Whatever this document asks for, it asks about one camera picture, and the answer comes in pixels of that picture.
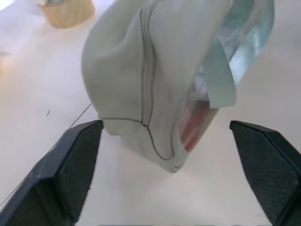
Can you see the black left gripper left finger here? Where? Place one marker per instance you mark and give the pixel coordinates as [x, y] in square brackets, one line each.
[58, 179]

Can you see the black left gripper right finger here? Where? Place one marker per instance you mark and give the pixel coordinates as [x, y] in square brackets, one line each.
[270, 169]

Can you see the pale green zip pouch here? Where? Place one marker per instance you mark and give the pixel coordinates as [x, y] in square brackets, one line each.
[164, 77]

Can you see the beige ribbed basket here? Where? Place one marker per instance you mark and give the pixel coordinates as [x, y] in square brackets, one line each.
[68, 13]

